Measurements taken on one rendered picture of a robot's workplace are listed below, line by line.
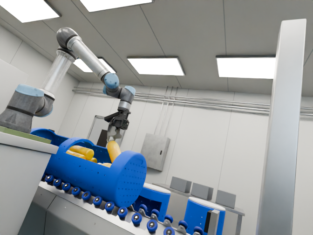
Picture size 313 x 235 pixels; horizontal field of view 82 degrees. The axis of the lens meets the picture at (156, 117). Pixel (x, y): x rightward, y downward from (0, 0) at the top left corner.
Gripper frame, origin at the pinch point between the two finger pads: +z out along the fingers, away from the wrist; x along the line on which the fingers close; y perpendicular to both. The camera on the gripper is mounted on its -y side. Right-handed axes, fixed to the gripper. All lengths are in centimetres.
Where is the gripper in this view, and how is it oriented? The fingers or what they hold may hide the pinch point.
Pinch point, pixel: (110, 139)
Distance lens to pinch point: 114.0
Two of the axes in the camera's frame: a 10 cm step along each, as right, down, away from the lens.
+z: -2.7, 9.3, -2.5
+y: 8.8, 1.4, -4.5
